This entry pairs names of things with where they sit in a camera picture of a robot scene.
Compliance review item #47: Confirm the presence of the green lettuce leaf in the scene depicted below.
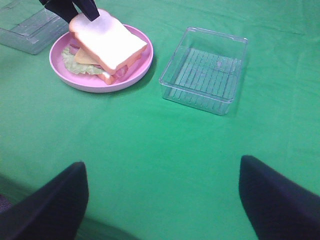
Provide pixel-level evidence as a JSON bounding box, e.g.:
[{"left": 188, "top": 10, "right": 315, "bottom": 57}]
[{"left": 61, "top": 46, "right": 103, "bottom": 75}]

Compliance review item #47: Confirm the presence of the clear right plastic container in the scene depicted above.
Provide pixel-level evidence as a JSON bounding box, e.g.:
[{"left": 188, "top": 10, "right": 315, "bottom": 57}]
[{"left": 159, "top": 27, "right": 248, "bottom": 116}]

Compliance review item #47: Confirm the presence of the pink round plate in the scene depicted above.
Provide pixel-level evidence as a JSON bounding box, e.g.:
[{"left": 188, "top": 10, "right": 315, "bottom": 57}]
[{"left": 49, "top": 24, "right": 154, "bottom": 93}]

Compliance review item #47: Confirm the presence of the clear left plastic container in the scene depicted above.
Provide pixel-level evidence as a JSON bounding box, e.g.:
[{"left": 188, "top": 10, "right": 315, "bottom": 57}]
[{"left": 0, "top": 0, "right": 69, "bottom": 55}]

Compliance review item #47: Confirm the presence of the bacon strip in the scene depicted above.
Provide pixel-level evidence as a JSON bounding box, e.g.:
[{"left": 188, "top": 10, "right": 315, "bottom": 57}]
[
  {"left": 93, "top": 63, "right": 131, "bottom": 78},
  {"left": 68, "top": 43, "right": 80, "bottom": 55}
]

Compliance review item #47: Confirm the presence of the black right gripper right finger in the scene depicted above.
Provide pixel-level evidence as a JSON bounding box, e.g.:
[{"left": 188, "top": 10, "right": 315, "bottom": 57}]
[{"left": 238, "top": 155, "right": 320, "bottom": 240}]

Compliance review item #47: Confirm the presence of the yellow cheese slice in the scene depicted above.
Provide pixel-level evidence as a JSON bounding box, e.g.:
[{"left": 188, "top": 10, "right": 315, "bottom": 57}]
[{"left": 74, "top": 48, "right": 100, "bottom": 65}]

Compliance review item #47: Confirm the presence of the bread slice with brown crust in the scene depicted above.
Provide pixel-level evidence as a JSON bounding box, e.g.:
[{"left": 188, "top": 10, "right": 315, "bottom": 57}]
[{"left": 97, "top": 72, "right": 123, "bottom": 85}]

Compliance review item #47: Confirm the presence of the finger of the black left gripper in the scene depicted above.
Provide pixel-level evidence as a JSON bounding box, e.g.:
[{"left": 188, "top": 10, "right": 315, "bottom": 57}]
[
  {"left": 74, "top": 0, "right": 100, "bottom": 21},
  {"left": 39, "top": 0, "right": 79, "bottom": 23}
]

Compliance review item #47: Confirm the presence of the clear plastic container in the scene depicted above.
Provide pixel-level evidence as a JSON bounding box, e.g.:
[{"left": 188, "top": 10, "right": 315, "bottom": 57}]
[
  {"left": 159, "top": 27, "right": 248, "bottom": 116},
  {"left": 0, "top": 0, "right": 69, "bottom": 55}
]

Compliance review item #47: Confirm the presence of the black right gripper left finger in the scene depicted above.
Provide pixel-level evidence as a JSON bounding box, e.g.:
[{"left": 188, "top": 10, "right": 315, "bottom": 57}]
[{"left": 0, "top": 162, "right": 89, "bottom": 240}]

